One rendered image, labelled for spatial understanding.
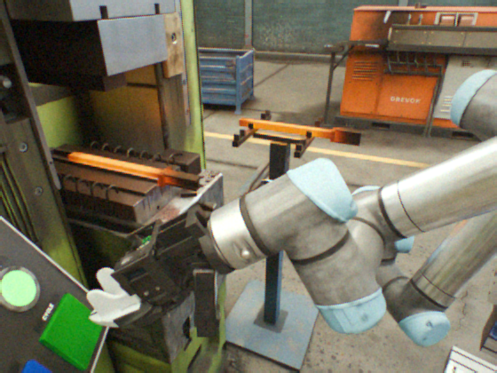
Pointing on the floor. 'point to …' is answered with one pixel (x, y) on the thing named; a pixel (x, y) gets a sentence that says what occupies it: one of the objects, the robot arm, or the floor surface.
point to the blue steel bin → (226, 75)
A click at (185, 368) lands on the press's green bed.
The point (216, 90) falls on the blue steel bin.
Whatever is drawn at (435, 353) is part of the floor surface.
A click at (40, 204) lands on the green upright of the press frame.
